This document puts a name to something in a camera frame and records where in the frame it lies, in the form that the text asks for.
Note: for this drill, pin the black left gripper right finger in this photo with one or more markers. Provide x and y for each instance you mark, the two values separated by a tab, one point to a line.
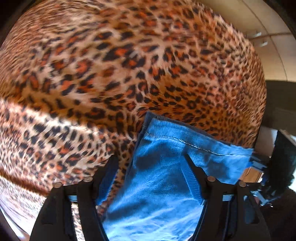
229	212

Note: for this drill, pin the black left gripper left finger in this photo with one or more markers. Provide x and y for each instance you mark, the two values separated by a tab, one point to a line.
73	207

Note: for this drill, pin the blue denim shorts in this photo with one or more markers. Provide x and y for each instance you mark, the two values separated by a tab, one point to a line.
155	202

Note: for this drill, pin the leopard print bedspread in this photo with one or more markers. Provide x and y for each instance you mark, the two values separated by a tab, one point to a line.
78	77

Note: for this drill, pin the beige wardrobe cabinets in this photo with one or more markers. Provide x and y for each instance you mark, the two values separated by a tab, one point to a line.
272	38

